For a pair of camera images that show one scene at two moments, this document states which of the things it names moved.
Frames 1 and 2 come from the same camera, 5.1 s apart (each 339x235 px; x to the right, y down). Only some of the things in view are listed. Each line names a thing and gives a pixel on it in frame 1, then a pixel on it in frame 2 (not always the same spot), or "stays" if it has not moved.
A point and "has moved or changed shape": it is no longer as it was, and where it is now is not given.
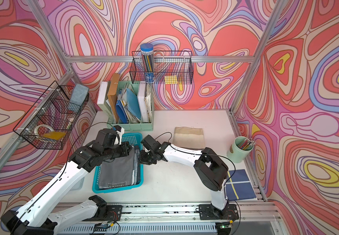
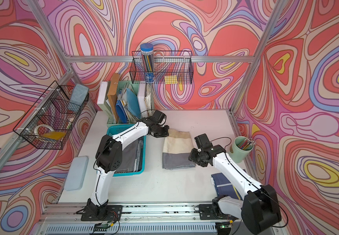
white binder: x=142 y=102 stays
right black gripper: x=143 y=160 to x=192 y=156
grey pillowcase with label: x=121 y=171 has moved or changed shape
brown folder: x=112 y=92 stays
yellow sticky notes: x=171 y=79 stays
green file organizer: x=130 y=105 stays
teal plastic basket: x=134 y=139 to x=113 y=129
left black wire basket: x=48 y=123 stays
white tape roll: x=37 y=126 stays
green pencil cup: x=240 y=148 stays
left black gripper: x=125 y=151 to x=165 y=133
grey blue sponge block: x=79 y=94 stays
